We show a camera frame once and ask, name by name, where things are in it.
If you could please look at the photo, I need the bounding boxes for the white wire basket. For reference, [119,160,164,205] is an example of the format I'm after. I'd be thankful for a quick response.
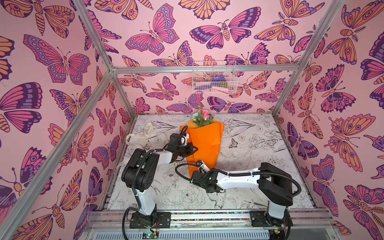
[191,61,239,95]

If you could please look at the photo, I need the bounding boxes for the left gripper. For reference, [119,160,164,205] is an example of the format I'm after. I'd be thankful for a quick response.
[175,142,199,157]

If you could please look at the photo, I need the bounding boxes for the orange wrapping paper sheet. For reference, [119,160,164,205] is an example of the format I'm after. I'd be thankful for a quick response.
[185,119,225,170]

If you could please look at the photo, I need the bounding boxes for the white fake flower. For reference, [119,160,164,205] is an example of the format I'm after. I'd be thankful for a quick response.
[193,111,204,128]

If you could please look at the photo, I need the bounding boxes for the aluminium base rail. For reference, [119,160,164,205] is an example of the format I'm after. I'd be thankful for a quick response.
[81,209,343,240]

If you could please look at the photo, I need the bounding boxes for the green circuit board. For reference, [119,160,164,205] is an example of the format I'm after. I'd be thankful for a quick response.
[142,232,159,240]

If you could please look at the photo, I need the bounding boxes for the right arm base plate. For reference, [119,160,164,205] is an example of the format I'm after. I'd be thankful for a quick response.
[250,210,293,229]

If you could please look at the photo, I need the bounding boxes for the white ribbon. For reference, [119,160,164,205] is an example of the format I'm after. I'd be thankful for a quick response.
[118,121,169,167]

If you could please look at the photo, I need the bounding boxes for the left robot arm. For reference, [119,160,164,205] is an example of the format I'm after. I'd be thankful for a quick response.
[122,126,198,217]

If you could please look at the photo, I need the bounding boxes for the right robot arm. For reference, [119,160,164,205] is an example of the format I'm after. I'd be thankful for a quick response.
[189,161,302,228]

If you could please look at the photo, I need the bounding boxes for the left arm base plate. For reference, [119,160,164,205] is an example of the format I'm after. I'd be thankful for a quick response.
[130,212,171,229]

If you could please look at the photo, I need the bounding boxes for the pink fake rose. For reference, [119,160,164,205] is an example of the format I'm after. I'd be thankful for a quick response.
[198,105,210,127]

